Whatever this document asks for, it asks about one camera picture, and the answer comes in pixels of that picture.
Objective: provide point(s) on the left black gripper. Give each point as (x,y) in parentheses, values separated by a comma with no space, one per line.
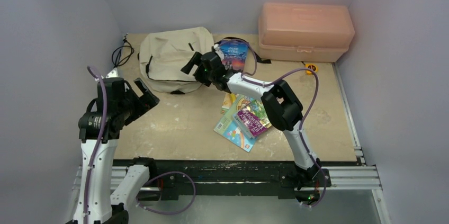
(147,100)

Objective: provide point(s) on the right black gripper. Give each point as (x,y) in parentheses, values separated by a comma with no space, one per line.
(202,63)

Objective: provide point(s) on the beige canvas backpack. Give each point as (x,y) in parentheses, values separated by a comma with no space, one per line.
(162,55)

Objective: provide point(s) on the light blue cartoon activity book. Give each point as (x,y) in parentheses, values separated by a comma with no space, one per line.
(229,129)

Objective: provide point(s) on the purple Treehouse paperback book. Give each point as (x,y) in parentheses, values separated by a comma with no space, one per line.
(253,119)

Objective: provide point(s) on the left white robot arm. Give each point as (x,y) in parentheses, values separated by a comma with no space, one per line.
(97,203)

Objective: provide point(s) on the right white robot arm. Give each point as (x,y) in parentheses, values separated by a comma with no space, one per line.
(283,108)

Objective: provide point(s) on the Jane Eyre paperback book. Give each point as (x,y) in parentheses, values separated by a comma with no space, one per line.
(234,54)

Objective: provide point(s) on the orange banana picture card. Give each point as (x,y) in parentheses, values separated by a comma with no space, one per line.
(228,102)

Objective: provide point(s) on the pink plastic storage box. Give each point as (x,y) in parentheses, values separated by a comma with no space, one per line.
(304,32)

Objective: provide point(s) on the yellow tape measure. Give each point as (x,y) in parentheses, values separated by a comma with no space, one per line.
(311,68)

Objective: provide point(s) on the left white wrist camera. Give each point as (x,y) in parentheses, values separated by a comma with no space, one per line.
(113,73)

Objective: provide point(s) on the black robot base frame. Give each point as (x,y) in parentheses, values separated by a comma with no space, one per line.
(175,178)

